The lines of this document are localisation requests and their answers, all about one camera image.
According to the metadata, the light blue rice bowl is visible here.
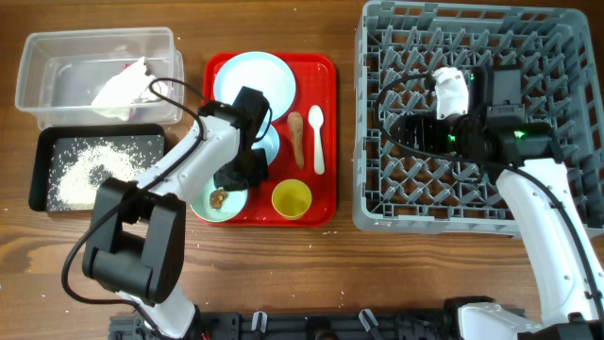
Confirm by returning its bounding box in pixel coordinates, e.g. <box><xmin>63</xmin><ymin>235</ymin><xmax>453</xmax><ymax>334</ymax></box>
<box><xmin>252</xmin><ymin>124</ymin><xmax>280</xmax><ymax>165</ymax></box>

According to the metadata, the light green bowl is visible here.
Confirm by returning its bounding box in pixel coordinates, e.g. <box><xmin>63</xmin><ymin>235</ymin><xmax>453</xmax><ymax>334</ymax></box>
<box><xmin>190</xmin><ymin>184</ymin><xmax>248</xmax><ymax>223</ymax></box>

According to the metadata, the brown food scrap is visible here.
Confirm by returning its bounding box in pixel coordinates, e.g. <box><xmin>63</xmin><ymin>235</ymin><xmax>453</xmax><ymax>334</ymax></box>
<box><xmin>210</xmin><ymin>189</ymin><xmax>228</xmax><ymax>210</ymax></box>

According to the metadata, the yellow plastic cup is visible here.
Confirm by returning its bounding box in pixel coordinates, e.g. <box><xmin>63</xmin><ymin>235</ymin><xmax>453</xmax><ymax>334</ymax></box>
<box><xmin>271</xmin><ymin>178</ymin><xmax>312</xmax><ymax>220</ymax></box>

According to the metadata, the white napkin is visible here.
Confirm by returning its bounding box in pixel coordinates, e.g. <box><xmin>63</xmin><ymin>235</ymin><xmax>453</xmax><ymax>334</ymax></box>
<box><xmin>91</xmin><ymin>57</ymin><xmax>151</xmax><ymax>121</ymax></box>
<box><xmin>139</xmin><ymin>76</ymin><xmax>169</xmax><ymax>103</ymax></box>

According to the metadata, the white rice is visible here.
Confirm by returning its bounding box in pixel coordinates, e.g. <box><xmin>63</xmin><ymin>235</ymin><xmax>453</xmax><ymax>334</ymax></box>
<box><xmin>45</xmin><ymin>135</ymin><xmax>164</xmax><ymax>212</ymax></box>

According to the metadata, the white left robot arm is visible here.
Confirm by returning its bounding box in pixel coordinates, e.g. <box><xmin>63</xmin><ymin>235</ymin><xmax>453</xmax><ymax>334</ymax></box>
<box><xmin>79</xmin><ymin>87</ymin><xmax>271</xmax><ymax>339</ymax></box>

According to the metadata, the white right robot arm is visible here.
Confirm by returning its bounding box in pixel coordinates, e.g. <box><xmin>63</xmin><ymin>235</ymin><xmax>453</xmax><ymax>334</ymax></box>
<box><xmin>381</xmin><ymin>66</ymin><xmax>603</xmax><ymax>339</ymax></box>

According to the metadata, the grey dishwasher rack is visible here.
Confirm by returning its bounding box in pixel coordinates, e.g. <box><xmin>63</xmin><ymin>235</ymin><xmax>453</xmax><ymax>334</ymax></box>
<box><xmin>353</xmin><ymin>1</ymin><xmax>603</xmax><ymax>237</ymax></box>

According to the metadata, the black waste tray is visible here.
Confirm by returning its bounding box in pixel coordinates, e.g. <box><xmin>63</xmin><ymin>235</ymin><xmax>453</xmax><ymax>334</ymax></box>
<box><xmin>28</xmin><ymin>124</ymin><xmax>167</xmax><ymax>212</ymax></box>

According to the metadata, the red plastic tray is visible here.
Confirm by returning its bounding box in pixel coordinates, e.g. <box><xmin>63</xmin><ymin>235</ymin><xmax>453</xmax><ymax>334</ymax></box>
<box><xmin>223</xmin><ymin>53</ymin><xmax>338</xmax><ymax>228</ymax></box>

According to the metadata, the brown carrot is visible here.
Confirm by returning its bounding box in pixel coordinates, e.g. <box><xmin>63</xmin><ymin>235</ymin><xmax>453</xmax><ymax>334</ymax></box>
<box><xmin>287</xmin><ymin>111</ymin><xmax>305</xmax><ymax>169</ymax></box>

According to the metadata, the white plastic spoon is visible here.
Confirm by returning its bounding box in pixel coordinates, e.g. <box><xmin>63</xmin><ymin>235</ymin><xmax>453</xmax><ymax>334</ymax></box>
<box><xmin>308</xmin><ymin>105</ymin><xmax>326</xmax><ymax>175</ymax></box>

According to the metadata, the large light blue plate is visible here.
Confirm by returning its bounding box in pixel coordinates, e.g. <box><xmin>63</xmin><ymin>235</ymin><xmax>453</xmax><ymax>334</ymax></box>
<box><xmin>213</xmin><ymin>51</ymin><xmax>296</xmax><ymax>122</ymax></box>

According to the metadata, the clear plastic bin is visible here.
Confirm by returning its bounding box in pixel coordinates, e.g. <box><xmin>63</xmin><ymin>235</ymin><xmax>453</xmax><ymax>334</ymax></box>
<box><xmin>15</xmin><ymin>27</ymin><xmax>184</xmax><ymax>129</ymax></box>

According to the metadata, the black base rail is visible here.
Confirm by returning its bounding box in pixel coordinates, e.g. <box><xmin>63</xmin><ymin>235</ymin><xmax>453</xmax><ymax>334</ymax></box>
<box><xmin>108</xmin><ymin>309</ymin><xmax>528</xmax><ymax>340</ymax></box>

